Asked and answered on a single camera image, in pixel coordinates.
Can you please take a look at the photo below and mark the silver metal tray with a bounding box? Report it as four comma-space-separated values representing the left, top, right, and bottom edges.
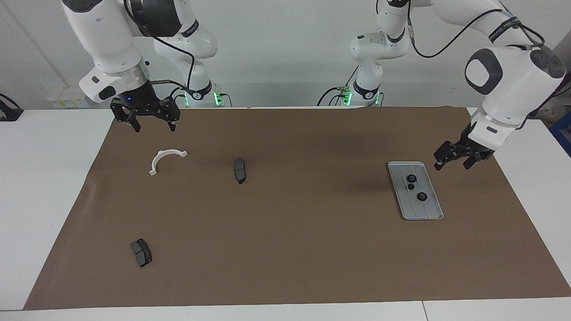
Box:
387, 161, 445, 221

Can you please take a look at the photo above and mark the long dark brake pad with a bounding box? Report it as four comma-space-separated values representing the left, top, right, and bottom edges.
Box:
233, 157, 247, 185

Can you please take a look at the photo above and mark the blue box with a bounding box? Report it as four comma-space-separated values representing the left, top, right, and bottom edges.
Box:
550, 114, 571, 156

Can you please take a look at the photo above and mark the short dark brake pad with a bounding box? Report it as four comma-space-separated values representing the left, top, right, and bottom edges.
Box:
130, 238, 153, 268

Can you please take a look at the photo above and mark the brown table mat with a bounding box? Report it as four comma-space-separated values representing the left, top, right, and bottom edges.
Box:
23, 106, 571, 311

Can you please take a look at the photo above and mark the white curved plastic bracket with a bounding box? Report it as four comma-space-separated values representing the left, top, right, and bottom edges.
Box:
149, 149, 188, 176

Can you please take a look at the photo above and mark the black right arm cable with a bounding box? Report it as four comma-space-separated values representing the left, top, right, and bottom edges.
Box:
125, 0, 197, 107

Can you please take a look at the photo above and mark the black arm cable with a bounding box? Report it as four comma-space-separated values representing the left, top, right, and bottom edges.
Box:
125, 0, 197, 107
404, 0, 546, 58

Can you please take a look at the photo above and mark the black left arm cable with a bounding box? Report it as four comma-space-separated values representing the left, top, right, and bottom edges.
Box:
404, 0, 546, 58

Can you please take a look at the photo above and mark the black base cable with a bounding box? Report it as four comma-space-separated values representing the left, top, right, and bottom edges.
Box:
317, 67, 360, 107

